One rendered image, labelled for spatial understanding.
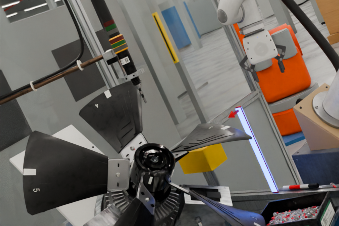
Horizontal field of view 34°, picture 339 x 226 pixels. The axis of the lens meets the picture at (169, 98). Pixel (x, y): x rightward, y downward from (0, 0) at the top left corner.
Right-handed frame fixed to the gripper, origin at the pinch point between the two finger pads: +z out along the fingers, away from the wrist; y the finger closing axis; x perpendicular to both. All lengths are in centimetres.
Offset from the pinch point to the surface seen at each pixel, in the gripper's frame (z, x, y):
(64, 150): -4, -43, -65
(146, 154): 5, -39, -45
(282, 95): 50, 341, 50
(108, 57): -24, -33, -46
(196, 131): 7.9, -12.0, -30.2
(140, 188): 13, -44, -49
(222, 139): 11.4, -24.6, -23.5
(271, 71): 24, 338, 47
